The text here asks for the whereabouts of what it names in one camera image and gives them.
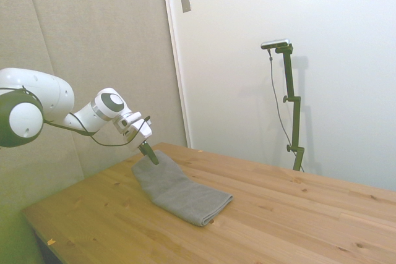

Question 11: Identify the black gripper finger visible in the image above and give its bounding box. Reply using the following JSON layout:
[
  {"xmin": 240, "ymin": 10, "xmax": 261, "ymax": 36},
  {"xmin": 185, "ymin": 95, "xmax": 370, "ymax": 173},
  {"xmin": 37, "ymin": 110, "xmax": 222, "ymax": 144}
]
[{"xmin": 137, "ymin": 140, "xmax": 160, "ymax": 166}]

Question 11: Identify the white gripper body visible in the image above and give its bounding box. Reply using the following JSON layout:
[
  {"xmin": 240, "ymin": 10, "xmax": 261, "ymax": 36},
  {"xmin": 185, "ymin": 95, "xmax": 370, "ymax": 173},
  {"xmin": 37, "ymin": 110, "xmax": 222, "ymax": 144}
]
[{"xmin": 124, "ymin": 114, "xmax": 153, "ymax": 153}]

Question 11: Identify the grey towel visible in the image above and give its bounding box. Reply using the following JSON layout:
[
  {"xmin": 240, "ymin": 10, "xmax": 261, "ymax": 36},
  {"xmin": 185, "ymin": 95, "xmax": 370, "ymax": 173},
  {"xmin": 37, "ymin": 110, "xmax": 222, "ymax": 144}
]
[{"xmin": 131, "ymin": 149, "xmax": 234, "ymax": 228}]

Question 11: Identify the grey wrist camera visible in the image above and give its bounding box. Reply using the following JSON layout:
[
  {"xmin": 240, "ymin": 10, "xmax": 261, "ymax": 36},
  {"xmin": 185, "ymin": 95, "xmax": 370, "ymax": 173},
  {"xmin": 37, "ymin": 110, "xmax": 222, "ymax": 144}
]
[{"xmin": 112, "ymin": 111, "xmax": 144, "ymax": 132}]

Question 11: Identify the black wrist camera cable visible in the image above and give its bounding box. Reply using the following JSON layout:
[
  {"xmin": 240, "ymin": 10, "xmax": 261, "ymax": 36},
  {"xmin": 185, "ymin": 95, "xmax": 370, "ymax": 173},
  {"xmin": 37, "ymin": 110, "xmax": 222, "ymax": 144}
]
[{"xmin": 42, "ymin": 114, "xmax": 153, "ymax": 148}]

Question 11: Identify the white door frame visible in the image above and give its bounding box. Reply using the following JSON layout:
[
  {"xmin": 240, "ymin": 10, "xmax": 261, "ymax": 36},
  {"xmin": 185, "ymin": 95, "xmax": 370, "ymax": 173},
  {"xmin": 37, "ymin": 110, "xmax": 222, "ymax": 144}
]
[{"xmin": 159, "ymin": 0, "xmax": 193, "ymax": 149}]

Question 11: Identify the black camera stand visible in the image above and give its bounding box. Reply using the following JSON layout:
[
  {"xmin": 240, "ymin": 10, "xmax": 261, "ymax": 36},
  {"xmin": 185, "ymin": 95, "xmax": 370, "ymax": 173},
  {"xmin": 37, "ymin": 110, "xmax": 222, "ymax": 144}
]
[{"xmin": 275, "ymin": 45, "xmax": 306, "ymax": 172}]

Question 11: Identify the grey bar camera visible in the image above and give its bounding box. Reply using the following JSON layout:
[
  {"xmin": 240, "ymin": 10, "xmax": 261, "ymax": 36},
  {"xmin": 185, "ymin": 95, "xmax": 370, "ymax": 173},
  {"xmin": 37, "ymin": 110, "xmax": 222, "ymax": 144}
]
[{"xmin": 260, "ymin": 38, "xmax": 292, "ymax": 51}]

